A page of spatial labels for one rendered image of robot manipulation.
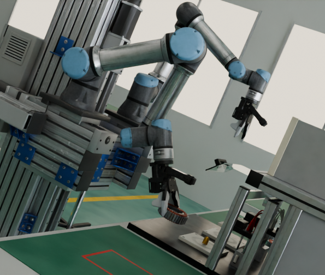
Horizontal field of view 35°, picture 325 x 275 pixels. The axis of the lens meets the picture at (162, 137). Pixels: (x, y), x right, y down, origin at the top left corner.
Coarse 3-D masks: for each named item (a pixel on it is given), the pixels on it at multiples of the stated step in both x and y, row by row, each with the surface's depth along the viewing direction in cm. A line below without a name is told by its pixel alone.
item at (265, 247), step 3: (261, 246) 202; (264, 246) 205; (267, 246) 207; (258, 249) 201; (261, 249) 201; (264, 249) 200; (267, 249) 204; (258, 252) 201; (261, 252) 201; (264, 252) 202; (267, 252) 207; (258, 255) 201; (261, 255) 201; (264, 255) 204; (255, 258) 201; (258, 258) 201; (261, 258) 201; (264, 258) 207
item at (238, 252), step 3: (240, 249) 184; (237, 252) 180; (240, 252) 180; (234, 255) 180; (240, 255) 179; (243, 255) 179; (240, 258) 179; (231, 261) 181; (237, 261) 180; (240, 261) 179; (231, 264) 181; (234, 264) 180; (237, 264) 180; (237, 267) 180
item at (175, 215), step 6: (168, 204) 193; (168, 210) 186; (174, 210) 193; (180, 210) 193; (168, 216) 185; (174, 216) 185; (180, 216) 186; (186, 216) 188; (174, 222) 185; (180, 222) 186
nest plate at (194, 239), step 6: (186, 234) 191; (192, 234) 195; (186, 240) 184; (192, 240) 187; (198, 240) 190; (192, 246) 183; (198, 246) 182; (204, 246) 185; (210, 246) 189; (204, 252) 181
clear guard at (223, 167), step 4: (220, 164) 203; (224, 164) 203; (228, 164) 204; (232, 164) 210; (236, 164) 217; (212, 168) 205; (216, 168) 208; (220, 168) 212; (224, 168) 216; (228, 168) 219; (232, 168) 223; (236, 168) 201; (240, 168) 209; (244, 168) 216; (244, 172) 199; (248, 172) 204
